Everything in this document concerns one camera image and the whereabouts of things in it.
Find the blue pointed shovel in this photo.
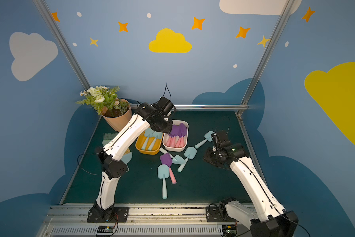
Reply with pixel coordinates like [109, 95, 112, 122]
[147, 131, 163, 151]

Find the purple square shovel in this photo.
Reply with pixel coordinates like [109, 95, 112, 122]
[169, 136, 178, 148]
[160, 153, 177, 184]
[169, 124, 181, 137]

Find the purple pointed shovel pink handle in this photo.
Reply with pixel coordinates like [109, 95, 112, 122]
[164, 135, 174, 147]

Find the yellow plastic storage box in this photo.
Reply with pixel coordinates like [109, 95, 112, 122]
[136, 128, 164, 155]

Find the white plastic storage box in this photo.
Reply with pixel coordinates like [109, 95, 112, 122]
[162, 120, 189, 152]

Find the blue round shovel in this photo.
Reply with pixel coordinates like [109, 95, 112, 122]
[157, 165, 169, 199]

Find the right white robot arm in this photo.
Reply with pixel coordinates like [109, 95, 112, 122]
[204, 130, 299, 237]

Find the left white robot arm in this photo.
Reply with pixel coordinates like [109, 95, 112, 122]
[90, 97, 174, 222]

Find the potted artificial flower plant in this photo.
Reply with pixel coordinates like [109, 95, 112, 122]
[76, 86, 132, 132]

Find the blue shovel under purple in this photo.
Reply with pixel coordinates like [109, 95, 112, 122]
[159, 148, 185, 165]

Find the blue toy brush scoop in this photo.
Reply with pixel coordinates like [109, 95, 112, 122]
[121, 150, 133, 172]

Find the green toy rake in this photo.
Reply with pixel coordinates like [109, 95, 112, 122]
[102, 133, 118, 147]

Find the right circuit board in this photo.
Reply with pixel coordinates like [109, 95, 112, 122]
[221, 225, 237, 237]

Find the circuit board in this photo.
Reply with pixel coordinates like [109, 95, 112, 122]
[221, 225, 237, 237]
[96, 225, 115, 236]

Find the left circuit board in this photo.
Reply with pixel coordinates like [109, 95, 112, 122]
[96, 225, 115, 236]

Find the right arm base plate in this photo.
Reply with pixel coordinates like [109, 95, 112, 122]
[206, 205, 236, 223]

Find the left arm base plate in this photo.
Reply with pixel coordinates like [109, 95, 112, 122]
[87, 206, 129, 223]

